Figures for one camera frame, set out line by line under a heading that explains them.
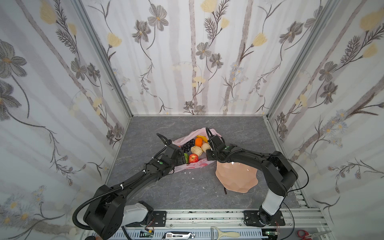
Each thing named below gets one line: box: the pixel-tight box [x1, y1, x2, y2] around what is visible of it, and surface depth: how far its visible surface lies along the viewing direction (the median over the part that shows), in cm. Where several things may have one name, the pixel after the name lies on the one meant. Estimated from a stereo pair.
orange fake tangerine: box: [195, 137, 203, 148], surface depth 101 cm
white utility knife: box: [162, 231, 196, 240], surface depth 70 cm
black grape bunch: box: [181, 138, 196, 153], surface depth 100 cm
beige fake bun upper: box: [190, 145, 203, 157], surface depth 97 cm
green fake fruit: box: [184, 153, 189, 164], surface depth 92 cm
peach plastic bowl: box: [215, 161, 259, 193], surface depth 87 cm
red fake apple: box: [188, 153, 199, 164], surface depth 92 cm
